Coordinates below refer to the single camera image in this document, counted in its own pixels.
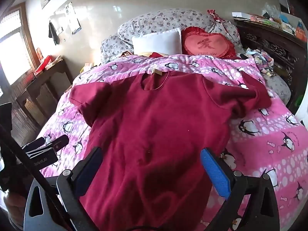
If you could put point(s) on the clutter on headboard shelf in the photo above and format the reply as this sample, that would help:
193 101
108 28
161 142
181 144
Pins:
272 14

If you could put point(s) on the wooden framed window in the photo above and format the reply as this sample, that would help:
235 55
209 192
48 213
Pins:
12 53

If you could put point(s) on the pile of small clothes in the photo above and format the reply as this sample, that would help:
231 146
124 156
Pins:
259 57

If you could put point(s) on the red patterned cloth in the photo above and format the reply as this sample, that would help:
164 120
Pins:
215 15

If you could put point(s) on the dark red shirt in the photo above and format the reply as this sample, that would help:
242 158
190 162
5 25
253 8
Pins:
156 125

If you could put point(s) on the grey floral bed sheet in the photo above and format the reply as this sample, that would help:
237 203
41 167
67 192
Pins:
279 89

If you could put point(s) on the dark carved wooden headboard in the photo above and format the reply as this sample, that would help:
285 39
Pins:
276 45

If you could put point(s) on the dark hanging cloth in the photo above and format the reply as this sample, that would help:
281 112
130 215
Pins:
53 32

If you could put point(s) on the pink penguin blanket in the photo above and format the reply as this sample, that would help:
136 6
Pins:
264 137

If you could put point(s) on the wall calendar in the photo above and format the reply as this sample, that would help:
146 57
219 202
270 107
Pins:
72 16

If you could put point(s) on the grey floral quilt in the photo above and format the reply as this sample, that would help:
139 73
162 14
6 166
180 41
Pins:
156 19

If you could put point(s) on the red box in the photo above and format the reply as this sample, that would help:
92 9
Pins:
43 65

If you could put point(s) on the white chair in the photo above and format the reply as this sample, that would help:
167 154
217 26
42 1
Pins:
303 110

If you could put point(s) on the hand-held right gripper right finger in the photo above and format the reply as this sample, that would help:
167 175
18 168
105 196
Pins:
216 173

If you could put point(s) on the red heart cushion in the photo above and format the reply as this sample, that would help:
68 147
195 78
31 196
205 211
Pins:
207 44

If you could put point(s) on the white pillow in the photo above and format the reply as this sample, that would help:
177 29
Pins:
156 41

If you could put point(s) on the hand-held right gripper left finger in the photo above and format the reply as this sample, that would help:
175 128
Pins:
89 164

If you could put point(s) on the red folded cloth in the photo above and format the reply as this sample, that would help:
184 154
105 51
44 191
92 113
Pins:
157 54

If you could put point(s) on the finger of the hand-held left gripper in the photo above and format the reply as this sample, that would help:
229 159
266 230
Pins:
57 143

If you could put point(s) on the wooden side table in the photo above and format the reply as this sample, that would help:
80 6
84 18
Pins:
48 81

